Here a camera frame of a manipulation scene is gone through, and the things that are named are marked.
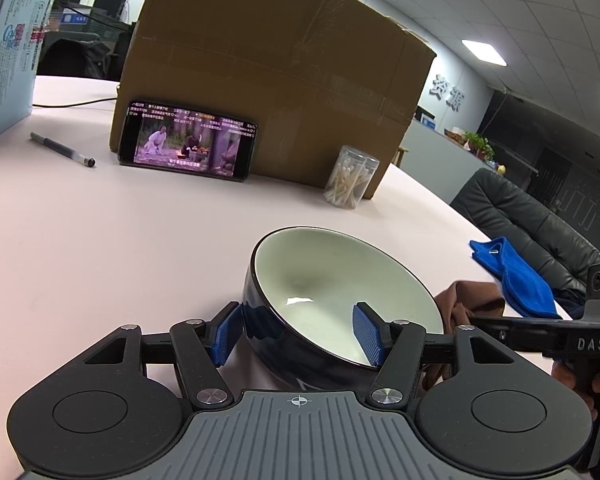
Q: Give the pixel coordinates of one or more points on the ceiling light panel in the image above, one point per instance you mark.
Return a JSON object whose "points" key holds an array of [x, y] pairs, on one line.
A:
{"points": [[483, 51]]}

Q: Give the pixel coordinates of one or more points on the clear cotton swab jar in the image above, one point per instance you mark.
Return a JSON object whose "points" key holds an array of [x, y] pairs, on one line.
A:
{"points": [[351, 180]]}

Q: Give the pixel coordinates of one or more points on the brown cloth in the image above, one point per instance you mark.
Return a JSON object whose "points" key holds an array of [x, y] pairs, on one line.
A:
{"points": [[472, 297]]}

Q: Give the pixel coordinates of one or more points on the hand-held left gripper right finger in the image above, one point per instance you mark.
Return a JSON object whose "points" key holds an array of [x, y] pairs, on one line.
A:
{"points": [[367, 332]]}

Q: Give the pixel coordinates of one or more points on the brown cardboard box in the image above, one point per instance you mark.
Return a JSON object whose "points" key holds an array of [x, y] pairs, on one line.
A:
{"points": [[280, 60]]}

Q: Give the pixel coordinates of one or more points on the potted green plant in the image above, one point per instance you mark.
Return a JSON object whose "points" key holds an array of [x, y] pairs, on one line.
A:
{"points": [[480, 146]]}

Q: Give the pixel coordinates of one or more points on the black leather office chair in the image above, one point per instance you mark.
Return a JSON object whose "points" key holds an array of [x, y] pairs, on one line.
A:
{"points": [[525, 220]]}

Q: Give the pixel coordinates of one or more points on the blue cloth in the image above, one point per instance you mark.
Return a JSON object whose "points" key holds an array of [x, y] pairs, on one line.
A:
{"points": [[517, 272]]}

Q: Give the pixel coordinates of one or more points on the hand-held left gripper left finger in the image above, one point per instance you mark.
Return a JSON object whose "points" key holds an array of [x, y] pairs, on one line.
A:
{"points": [[225, 335]]}

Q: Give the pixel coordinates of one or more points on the white wall sign characters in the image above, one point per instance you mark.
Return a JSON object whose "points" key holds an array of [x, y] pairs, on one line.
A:
{"points": [[446, 94]]}

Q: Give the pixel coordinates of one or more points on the grey pen with black cap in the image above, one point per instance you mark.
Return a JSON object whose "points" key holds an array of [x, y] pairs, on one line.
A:
{"points": [[62, 150]]}

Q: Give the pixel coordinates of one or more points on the black computer monitor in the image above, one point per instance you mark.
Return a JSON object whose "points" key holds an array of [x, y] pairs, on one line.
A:
{"points": [[111, 4]]}

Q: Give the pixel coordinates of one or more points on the dark background office chair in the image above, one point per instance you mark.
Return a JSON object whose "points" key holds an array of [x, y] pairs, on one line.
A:
{"points": [[75, 57]]}

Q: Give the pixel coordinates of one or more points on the light blue printed carton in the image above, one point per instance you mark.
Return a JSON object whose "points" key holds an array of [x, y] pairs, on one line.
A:
{"points": [[7, 55]]}

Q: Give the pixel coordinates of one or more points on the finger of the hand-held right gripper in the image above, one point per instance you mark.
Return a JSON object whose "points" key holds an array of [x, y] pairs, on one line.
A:
{"points": [[520, 332]]}

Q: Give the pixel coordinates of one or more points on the black smartphone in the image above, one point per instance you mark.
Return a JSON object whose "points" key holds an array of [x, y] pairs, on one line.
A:
{"points": [[190, 142]]}

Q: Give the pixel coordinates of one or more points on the dark blue ceramic bowl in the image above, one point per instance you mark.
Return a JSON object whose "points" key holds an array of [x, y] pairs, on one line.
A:
{"points": [[330, 270]]}

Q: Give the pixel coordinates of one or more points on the person's right hand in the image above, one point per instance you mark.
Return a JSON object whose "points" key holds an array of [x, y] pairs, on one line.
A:
{"points": [[564, 372]]}

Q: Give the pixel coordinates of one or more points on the grey reception counter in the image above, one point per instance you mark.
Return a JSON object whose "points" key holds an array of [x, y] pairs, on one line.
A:
{"points": [[440, 160]]}

